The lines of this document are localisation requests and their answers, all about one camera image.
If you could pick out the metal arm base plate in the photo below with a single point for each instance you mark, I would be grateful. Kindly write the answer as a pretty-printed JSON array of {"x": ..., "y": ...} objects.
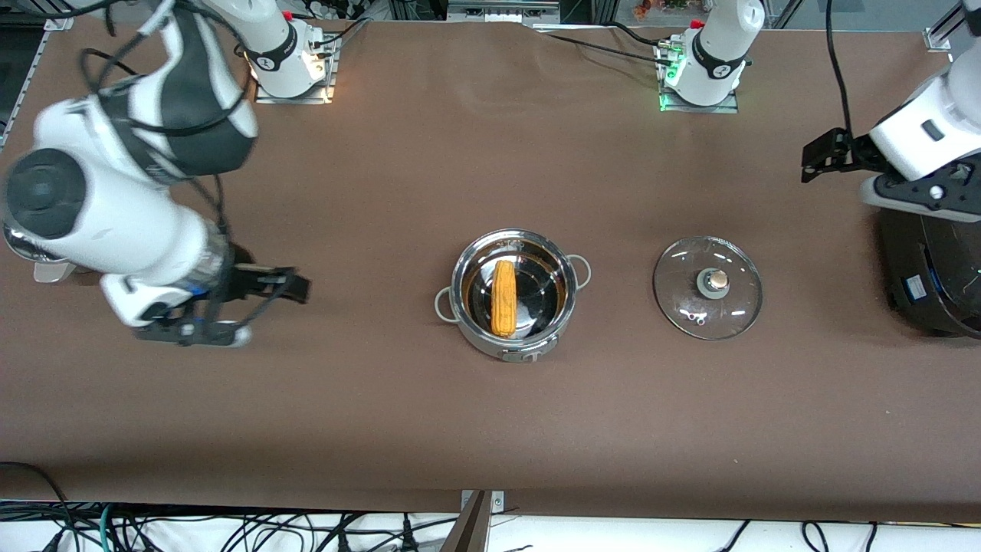
[
  {"x": 728, "y": 103},
  {"x": 326, "y": 73}
]

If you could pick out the black round appliance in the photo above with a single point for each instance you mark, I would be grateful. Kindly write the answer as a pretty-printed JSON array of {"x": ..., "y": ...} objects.
[{"x": 935, "y": 284}]

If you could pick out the grey box behind table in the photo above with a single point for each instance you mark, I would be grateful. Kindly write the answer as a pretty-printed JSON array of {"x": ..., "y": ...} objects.
[{"x": 502, "y": 9}]

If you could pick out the dark slanted post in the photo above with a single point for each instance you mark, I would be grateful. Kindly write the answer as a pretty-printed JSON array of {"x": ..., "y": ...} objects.
[{"x": 469, "y": 529}]

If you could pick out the round glass pot lid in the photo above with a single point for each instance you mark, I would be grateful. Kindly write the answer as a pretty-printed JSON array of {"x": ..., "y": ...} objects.
[{"x": 690, "y": 299}]

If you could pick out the shiny metal container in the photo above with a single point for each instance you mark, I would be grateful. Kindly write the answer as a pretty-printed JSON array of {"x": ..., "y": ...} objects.
[{"x": 31, "y": 257}]

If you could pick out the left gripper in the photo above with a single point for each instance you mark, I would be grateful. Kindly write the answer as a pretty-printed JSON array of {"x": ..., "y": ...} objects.
[{"x": 856, "y": 152}]

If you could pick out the aluminium frame rail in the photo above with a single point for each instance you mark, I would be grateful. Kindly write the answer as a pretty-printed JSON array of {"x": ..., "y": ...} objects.
[{"x": 23, "y": 84}]

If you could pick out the yellow corn cob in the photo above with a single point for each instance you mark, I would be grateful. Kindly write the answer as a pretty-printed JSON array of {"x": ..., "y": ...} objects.
[{"x": 503, "y": 299}]

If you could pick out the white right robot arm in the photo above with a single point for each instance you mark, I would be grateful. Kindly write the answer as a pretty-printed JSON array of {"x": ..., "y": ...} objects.
[{"x": 130, "y": 222}]

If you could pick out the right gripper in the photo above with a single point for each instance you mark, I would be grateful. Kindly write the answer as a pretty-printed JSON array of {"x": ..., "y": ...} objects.
[{"x": 244, "y": 279}]

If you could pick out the metal table edge bracket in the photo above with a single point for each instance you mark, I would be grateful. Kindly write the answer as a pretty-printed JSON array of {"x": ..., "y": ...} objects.
[{"x": 498, "y": 500}]

